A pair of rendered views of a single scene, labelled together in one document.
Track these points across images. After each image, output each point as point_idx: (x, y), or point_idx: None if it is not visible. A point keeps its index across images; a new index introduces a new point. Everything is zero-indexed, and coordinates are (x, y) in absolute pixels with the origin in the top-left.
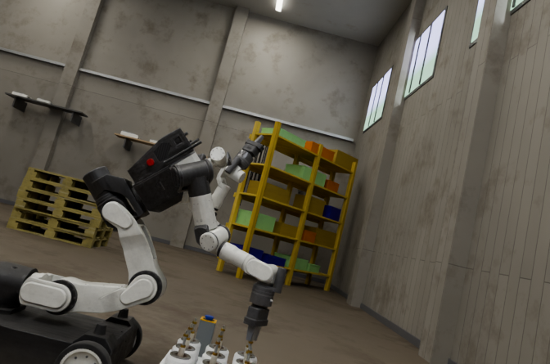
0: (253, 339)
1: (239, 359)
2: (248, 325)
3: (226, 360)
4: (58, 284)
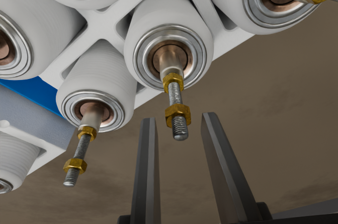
0: (201, 123)
1: (168, 32)
2: (131, 216)
3: (108, 3)
4: None
